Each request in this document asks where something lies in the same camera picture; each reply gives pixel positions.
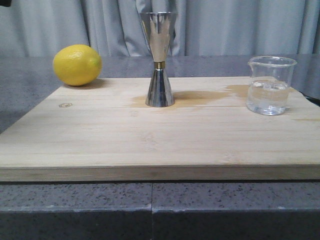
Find steel double jigger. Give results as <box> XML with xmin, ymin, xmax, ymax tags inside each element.
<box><xmin>139</xmin><ymin>12</ymin><xmax>177</xmax><ymax>108</ymax></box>

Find glass beaker with liquid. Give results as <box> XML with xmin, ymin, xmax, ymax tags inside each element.
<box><xmin>246</xmin><ymin>56</ymin><xmax>297</xmax><ymax>116</ymax></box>

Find wooden cutting board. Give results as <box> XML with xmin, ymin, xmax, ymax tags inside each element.
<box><xmin>0</xmin><ymin>76</ymin><xmax>320</xmax><ymax>182</ymax></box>

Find yellow lemon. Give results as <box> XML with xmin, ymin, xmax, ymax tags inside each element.
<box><xmin>52</xmin><ymin>44</ymin><xmax>103</xmax><ymax>86</ymax></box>

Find grey curtain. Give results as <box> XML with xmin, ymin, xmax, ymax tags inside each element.
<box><xmin>0</xmin><ymin>0</ymin><xmax>320</xmax><ymax>57</ymax></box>

